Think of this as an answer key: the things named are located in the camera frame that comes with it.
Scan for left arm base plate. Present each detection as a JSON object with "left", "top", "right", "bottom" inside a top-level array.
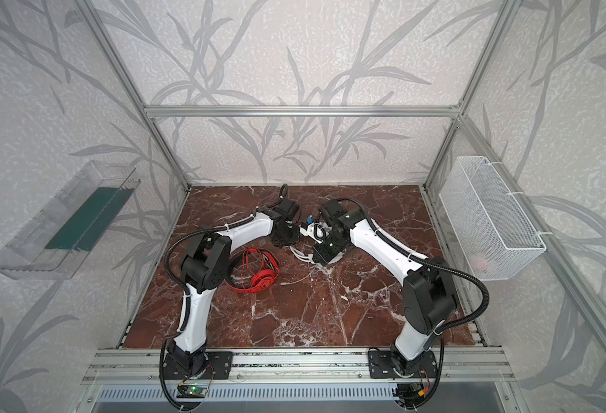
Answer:
[{"left": 161, "top": 351, "right": 233, "bottom": 381}]

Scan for white headphones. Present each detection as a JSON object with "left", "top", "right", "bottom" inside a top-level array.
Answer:
[{"left": 289, "top": 245, "right": 315, "bottom": 264}]

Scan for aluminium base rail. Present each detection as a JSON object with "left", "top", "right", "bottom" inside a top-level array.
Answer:
[{"left": 82, "top": 347, "right": 515, "bottom": 385}]

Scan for white wire mesh basket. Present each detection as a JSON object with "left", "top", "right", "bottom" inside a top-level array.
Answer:
[{"left": 440, "top": 156, "right": 546, "bottom": 282}]

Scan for red black headphones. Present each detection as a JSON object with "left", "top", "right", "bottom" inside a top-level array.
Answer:
[{"left": 225, "top": 248, "right": 280, "bottom": 294}]

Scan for clear plastic wall tray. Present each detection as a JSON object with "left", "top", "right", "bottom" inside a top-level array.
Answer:
[{"left": 0, "top": 161, "right": 140, "bottom": 280}]

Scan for pink object in basket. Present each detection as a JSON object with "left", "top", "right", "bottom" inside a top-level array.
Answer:
[{"left": 470, "top": 253, "right": 492, "bottom": 274}]

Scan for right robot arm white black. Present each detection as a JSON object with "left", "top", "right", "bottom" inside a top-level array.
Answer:
[{"left": 312, "top": 198, "right": 490, "bottom": 378}]

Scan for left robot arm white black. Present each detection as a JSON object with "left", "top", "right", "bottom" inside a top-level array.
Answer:
[{"left": 162, "top": 184, "right": 300, "bottom": 377}]

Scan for red headphone cable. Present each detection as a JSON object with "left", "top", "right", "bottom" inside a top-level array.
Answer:
[{"left": 237, "top": 247, "right": 278, "bottom": 293}]

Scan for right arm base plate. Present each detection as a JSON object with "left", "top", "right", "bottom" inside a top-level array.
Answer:
[{"left": 366, "top": 347, "right": 439, "bottom": 379}]

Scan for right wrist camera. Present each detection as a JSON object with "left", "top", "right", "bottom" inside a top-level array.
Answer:
[{"left": 299, "top": 222, "right": 331, "bottom": 244}]

